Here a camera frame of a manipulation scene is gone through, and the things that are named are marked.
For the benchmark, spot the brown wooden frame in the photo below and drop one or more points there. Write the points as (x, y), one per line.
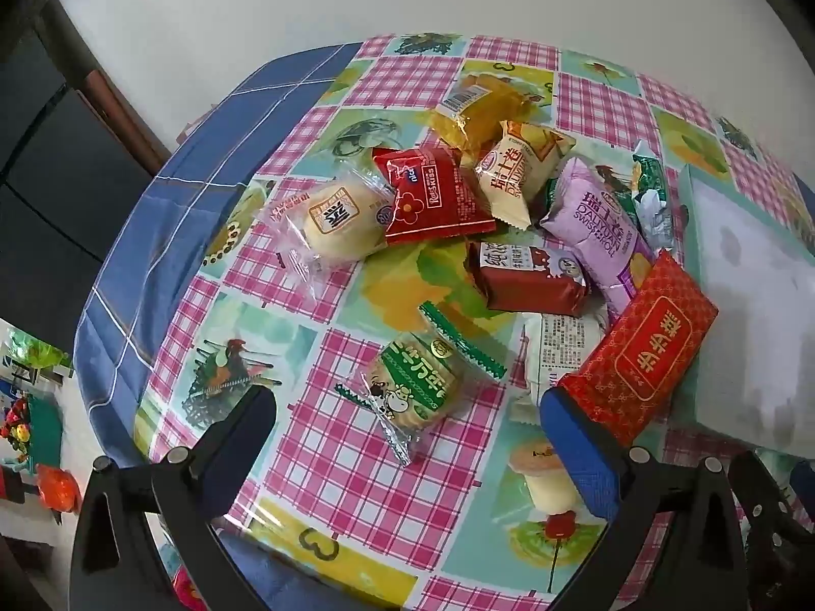
(130, 118)

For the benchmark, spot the red gold-patterned cake packet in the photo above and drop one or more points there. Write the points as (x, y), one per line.
(643, 343)

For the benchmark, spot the white box mint rim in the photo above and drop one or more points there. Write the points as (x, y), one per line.
(751, 305)

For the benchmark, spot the white printed snack packet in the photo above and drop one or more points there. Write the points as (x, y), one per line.
(560, 343)

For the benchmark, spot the green packet silver ends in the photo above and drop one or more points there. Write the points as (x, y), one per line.
(649, 181)

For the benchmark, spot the purple swiss roll packet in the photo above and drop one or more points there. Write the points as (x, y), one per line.
(598, 223)

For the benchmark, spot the maroon biscuit packet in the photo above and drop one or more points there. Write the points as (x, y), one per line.
(522, 280)

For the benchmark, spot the pink plaid fruit tablecloth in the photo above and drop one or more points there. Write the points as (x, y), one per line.
(305, 433)

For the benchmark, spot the green board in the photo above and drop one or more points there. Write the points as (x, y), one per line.
(46, 428)

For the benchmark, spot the red cookie packet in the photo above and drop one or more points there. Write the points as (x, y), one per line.
(433, 197)

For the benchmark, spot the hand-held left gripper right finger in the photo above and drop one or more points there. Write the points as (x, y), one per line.
(582, 458)

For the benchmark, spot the yellow jelly packet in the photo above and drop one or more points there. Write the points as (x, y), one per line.
(484, 121)

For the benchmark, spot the blue checked cloth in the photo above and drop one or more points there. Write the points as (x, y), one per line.
(159, 235)

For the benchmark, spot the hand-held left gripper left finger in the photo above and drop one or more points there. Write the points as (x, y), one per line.
(239, 452)

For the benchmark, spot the orange plastic toy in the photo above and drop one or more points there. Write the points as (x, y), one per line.
(58, 489)

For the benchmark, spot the green milk cracker packet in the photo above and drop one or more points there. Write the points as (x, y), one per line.
(414, 382)

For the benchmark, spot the dark green snack packet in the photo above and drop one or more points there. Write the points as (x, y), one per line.
(551, 198)

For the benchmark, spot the dark cabinet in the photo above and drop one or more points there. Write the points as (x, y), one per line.
(57, 203)

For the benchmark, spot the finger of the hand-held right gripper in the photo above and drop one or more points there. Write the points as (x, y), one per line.
(803, 480)
(767, 515)

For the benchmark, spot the clear bun packet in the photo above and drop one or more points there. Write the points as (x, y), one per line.
(340, 223)

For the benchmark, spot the cream swiss roll packet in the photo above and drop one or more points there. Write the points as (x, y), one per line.
(516, 172)

